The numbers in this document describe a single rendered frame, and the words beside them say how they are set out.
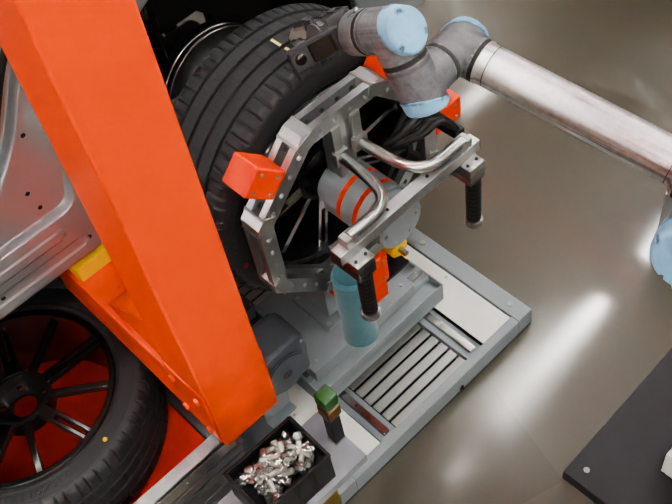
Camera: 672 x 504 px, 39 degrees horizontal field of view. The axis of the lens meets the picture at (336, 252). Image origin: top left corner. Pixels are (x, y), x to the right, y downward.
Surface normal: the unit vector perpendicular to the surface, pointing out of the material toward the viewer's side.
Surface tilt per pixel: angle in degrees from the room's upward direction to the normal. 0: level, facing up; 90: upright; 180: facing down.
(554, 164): 0
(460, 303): 0
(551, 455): 0
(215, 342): 90
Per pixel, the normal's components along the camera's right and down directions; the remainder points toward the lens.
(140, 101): 0.69, 0.52
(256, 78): -0.30, -0.43
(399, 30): 0.54, 0.07
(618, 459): -0.12, -0.60
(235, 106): -0.44, -0.26
